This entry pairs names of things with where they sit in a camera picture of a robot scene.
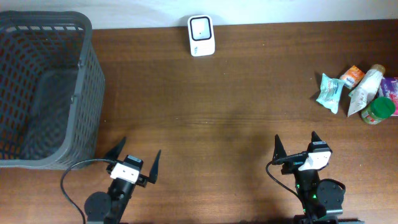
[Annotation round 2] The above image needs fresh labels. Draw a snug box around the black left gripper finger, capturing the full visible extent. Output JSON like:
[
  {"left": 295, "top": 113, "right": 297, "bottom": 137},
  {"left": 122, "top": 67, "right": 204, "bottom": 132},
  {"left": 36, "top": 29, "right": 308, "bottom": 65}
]
[
  {"left": 103, "top": 137, "right": 126, "bottom": 161},
  {"left": 147, "top": 150, "right": 161, "bottom": 184}
]

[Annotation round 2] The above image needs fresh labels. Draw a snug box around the mint green wipes pack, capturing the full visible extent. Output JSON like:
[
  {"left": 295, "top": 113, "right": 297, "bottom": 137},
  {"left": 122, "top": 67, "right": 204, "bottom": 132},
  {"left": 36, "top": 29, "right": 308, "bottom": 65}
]
[{"left": 316, "top": 73, "right": 345, "bottom": 114}]

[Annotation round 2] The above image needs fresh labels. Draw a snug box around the white shampoo tube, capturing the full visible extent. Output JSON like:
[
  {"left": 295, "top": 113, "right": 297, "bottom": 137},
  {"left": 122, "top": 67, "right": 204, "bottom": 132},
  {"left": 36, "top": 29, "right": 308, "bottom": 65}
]
[{"left": 347, "top": 64, "right": 386, "bottom": 117}]

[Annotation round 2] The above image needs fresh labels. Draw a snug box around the small orange white packet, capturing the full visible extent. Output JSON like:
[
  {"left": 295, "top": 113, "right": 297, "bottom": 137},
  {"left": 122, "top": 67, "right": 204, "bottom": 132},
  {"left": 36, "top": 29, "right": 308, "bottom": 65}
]
[{"left": 340, "top": 65, "right": 365, "bottom": 90}]

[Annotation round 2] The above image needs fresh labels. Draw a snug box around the green lid jar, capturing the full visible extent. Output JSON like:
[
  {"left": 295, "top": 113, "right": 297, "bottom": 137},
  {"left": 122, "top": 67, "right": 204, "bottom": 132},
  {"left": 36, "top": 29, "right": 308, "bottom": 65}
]
[{"left": 361, "top": 96, "right": 396, "bottom": 124}]

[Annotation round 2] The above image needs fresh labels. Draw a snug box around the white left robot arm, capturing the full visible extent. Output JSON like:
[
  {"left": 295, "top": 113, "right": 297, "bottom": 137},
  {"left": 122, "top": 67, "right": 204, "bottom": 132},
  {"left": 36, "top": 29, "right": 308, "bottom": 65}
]
[{"left": 84, "top": 138, "right": 161, "bottom": 223}]

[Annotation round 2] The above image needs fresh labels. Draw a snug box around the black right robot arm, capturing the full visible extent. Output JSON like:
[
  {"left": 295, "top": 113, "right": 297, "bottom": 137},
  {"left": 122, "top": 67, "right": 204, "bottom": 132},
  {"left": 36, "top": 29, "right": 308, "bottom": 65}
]
[{"left": 267, "top": 132, "right": 346, "bottom": 223}]

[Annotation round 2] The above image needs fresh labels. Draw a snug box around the white barcode scanner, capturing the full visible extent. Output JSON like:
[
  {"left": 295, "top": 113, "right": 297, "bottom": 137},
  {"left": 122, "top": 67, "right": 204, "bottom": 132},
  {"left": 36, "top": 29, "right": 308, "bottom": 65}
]
[{"left": 187, "top": 15, "right": 216, "bottom": 57}]

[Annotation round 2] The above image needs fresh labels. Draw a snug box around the grey plastic mesh basket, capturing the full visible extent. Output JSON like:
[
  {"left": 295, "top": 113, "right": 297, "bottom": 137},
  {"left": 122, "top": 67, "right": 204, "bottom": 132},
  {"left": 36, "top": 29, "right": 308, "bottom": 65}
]
[{"left": 1, "top": 11, "right": 105, "bottom": 170}]

